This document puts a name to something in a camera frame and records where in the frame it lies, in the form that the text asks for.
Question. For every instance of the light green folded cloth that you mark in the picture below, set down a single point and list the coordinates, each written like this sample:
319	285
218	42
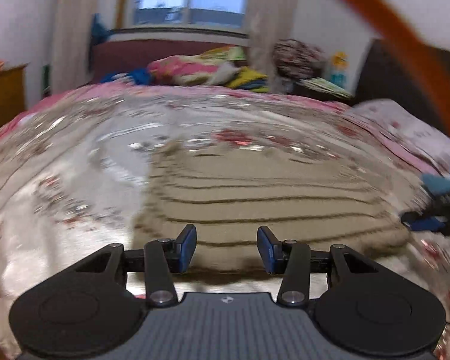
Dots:
318	84

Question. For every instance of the beige right curtain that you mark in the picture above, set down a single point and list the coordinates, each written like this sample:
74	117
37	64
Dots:
266	22

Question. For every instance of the dark red sofa bench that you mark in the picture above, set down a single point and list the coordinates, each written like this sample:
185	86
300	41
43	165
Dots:
125	56

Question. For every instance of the blue plastic bag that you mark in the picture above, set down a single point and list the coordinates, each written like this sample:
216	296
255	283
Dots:
99	33

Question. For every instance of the colourful cartoon poster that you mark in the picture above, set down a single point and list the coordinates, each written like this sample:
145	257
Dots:
338	68

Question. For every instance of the pink floral folded quilt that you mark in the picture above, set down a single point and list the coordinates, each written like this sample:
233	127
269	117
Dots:
214	67

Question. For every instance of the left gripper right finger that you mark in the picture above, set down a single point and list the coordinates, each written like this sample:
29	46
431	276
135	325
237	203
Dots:
291	259

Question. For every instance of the green bottle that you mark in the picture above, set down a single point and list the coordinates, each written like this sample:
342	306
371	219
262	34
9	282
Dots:
46	87

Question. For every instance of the dark floral fabric bundle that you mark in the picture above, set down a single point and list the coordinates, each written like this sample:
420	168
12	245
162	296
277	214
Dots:
297	60

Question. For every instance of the blue clothes pile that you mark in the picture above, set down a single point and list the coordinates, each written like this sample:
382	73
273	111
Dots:
138	77

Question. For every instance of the beige left curtain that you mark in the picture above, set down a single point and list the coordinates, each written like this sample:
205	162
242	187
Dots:
71	38

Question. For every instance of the beige curtain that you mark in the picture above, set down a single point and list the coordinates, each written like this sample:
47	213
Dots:
71	38
266	22

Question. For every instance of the yellow folded cloth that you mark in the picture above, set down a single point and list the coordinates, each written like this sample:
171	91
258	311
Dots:
249	79

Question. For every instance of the white floral pillow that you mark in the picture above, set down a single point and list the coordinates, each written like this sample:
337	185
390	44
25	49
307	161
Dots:
420	138

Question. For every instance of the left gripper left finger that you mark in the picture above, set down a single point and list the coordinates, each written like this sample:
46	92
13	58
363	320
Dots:
163	258

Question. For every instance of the teal blue garment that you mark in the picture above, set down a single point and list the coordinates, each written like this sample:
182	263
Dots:
435	184

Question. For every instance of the wooden bedside desk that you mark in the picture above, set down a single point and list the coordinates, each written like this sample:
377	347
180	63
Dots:
12	93

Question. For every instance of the beige striped knit sweater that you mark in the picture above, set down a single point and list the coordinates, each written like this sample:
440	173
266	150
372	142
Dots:
227	193

